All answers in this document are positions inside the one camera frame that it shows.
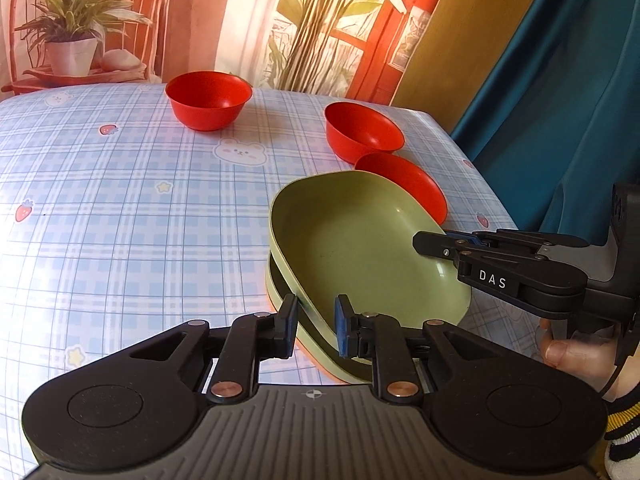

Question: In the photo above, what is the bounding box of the red bowl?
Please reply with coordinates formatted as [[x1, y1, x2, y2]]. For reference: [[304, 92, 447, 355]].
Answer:
[[165, 71, 254, 133], [354, 152, 448, 226], [324, 101, 405, 164]]

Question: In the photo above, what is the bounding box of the yellow curtain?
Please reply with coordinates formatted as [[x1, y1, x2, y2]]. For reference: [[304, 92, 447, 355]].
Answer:
[[391, 0, 541, 133]]

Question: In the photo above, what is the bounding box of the person's right forearm striped sleeve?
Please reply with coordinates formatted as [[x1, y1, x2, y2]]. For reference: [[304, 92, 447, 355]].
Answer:
[[601, 382, 640, 480]]

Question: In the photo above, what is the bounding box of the green oval plate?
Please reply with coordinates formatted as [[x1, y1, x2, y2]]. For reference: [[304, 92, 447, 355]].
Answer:
[[268, 170, 472, 330], [264, 249, 397, 386]]

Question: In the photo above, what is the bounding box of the person's right hand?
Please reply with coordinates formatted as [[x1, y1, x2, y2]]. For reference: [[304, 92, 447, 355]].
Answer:
[[536, 321, 640, 402]]

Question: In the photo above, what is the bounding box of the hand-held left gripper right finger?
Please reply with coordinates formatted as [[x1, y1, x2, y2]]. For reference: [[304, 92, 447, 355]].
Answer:
[[334, 294, 482, 406]]

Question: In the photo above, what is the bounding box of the orange plate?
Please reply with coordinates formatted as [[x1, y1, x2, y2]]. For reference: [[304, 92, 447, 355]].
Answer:
[[267, 296, 373, 390]]

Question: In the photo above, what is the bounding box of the teal curtain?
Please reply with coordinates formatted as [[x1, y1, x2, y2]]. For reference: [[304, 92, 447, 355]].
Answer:
[[450, 0, 640, 248]]

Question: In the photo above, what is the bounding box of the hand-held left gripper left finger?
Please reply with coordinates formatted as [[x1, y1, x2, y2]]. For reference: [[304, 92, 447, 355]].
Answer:
[[130, 294, 300, 404]]

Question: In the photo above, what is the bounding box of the thin black cable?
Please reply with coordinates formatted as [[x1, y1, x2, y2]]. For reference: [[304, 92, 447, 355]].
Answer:
[[601, 305, 640, 397]]

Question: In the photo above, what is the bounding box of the blue plaid tablecloth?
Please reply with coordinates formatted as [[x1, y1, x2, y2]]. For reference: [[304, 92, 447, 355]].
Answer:
[[0, 81, 551, 441]]

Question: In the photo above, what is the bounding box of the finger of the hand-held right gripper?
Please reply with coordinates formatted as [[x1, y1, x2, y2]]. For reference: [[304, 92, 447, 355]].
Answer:
[[413, 230, 589, 320], [444, 228, 592, 263]]

